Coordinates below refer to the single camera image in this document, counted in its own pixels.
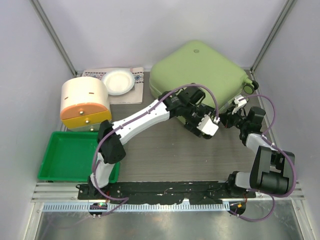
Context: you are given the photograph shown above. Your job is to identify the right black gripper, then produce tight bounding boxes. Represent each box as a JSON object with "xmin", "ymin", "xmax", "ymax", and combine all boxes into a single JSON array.
[{"xmin": 216, "ymin": 105, "xmax": 249, "ymax": 130}]

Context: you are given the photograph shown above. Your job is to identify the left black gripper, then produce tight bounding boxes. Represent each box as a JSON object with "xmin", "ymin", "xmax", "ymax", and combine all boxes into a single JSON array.
[{"xmin": 182, "ymin": 103, "xmax": 217, "ymax": 137}]

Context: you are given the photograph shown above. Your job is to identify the green hard-shell suitcase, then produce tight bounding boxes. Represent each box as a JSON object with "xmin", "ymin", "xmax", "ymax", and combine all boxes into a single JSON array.
[{"xmin": 149, "ymin": 40, "xmax": 259, "ymax": 113}]

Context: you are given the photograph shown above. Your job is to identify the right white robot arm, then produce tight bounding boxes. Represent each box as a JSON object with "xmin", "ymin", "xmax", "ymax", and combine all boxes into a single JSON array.
[{"xmin": 219, "ymin": 106, "xmax": 295, "ymax": 198}]

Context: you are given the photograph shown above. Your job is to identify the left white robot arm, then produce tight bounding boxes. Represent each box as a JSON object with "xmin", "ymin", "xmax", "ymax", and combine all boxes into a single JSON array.
[{"xmin": 88, "ymin": 84, "xmax": 215, "ymax": 200}]

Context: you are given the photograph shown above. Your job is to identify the patterned cloth placemat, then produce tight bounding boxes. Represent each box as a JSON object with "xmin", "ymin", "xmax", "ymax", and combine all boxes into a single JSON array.
[{"xmin": 82, "ymin": 67, "xmax": 144, "ymax": 105}]

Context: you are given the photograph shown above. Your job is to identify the white paper plate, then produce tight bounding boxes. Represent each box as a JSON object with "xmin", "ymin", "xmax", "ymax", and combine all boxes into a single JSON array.
[{"xmin": 101, "ymin": 69, "xmax": 135, "ymax": 96}]

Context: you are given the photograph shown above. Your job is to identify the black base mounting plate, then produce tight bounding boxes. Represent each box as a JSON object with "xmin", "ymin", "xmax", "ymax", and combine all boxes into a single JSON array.
[{"xmin": 77, "ymin": 180, "xmax": 257, "ymax": 205}]

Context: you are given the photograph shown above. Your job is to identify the cream round drawer cabinet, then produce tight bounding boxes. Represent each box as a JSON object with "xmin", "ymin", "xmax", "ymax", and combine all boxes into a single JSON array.
[{"xmin": 60, "ymin": 76, "xmax": 112, "ymax": 132}]

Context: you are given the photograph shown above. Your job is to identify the green plastic tray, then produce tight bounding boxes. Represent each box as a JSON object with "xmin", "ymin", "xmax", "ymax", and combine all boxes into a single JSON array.
[{"xmin": 37, "ymin": 131, "xmax": 121, "ymax": 185}]

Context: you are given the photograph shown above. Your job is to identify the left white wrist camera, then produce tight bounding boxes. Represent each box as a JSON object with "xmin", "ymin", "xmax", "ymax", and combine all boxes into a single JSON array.
[{"xmin": 196, "ymin": 114, "xmax": 220, "ymax": 137}]

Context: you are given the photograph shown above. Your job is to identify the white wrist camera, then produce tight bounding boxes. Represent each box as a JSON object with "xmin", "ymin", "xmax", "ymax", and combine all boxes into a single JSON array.
[
  {"xmin": 231, "ymin": 94, "xmax": 247, "ymax": 115},
  {"xmin": 196, "ymin": 114, "xmax": 220, "ymax": 137}
]

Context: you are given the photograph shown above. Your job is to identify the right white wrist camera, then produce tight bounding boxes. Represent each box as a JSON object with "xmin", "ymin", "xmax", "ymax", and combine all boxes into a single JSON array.
[{"xmin": 231, "ymin": 94, "xmax": 247, "ymax": 115}]

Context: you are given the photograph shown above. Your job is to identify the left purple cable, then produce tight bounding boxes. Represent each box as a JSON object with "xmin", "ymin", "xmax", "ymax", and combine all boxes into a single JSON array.
[{"xmin": 47, "ymin": 83, "xmax": 221, "ymax": 216}]

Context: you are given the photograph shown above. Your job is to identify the purple cable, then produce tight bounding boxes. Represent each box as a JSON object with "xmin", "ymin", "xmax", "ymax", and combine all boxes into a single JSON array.
[
  {"xmin": 47, "ymin": 83, "xmax": 221, "ymax": 216},
  {"xmin": 228, "ymin": 94, "xmax": 298, "ymax": 222}
]

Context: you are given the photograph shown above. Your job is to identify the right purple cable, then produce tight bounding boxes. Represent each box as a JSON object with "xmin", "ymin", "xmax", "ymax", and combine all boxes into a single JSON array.
[{"xmin": 228, "ymin": 94, "xmax": 298, "ymax": 222}]

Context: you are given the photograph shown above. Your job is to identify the white slotted cable duct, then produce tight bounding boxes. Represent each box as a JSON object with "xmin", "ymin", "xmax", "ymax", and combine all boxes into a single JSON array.
[{"xmin": 42, "ymin": 201, "xmax": 230, "ymax": 213}]

